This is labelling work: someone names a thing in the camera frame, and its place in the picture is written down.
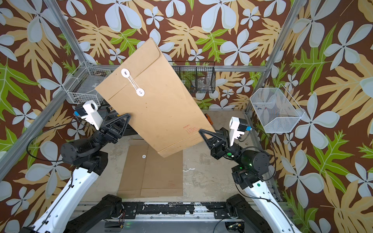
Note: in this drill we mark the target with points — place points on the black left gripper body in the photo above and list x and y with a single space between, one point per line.
103 140

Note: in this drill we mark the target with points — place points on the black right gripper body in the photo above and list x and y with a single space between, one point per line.
230 153

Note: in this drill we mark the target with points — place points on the kraft file bag with string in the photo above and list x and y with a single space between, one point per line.
133 172

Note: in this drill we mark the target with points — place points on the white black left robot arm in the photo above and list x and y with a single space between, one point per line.
89 162

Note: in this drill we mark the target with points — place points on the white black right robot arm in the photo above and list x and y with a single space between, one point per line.
256 206

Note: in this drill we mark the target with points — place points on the black plastic toolbox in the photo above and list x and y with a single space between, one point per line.
106 109

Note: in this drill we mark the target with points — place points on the orange handled screwdriver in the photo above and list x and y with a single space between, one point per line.
208 118

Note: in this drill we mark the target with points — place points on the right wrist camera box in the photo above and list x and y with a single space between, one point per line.
238 127

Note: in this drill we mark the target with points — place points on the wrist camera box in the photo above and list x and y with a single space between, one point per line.
88 111
238 127

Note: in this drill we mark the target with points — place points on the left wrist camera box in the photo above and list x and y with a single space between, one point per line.
88 111

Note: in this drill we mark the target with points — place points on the white wire basket left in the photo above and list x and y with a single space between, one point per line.
81 83

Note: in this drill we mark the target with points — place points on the white wire basket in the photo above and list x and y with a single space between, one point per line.
81 83
276 109

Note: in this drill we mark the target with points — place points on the black wire basket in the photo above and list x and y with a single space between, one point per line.
197 76

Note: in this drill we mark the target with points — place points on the white wire basket right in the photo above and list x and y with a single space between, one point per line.
276 109

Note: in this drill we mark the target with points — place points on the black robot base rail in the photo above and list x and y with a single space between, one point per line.
174 209

